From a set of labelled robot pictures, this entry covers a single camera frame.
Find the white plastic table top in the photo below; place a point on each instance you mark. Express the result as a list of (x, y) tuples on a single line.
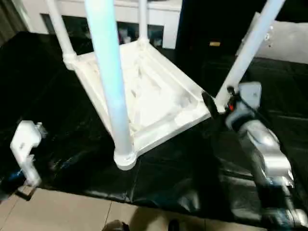
[(159, 91)]

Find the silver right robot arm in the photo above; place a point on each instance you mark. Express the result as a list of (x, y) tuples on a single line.
[(264, 149)]

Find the black box with yellow label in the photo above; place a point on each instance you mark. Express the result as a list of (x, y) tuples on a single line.
[(207, 24)]

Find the white plastic bag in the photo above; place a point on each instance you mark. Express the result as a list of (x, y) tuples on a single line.
[(288, 43)]

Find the white cabinet with glass doors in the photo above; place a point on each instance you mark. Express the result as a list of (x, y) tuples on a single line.
[(163, 19)]

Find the dark grey robot foot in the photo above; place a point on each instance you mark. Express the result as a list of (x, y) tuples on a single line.
[(174, 225), (115, 226)]

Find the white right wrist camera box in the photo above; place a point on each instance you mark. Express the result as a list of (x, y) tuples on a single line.
[(250, 96)]

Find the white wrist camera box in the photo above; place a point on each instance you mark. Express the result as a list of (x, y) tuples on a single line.
[(250, 96), (26, 144)]

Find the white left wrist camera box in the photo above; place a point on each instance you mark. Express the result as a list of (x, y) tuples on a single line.
[(26, 144)]

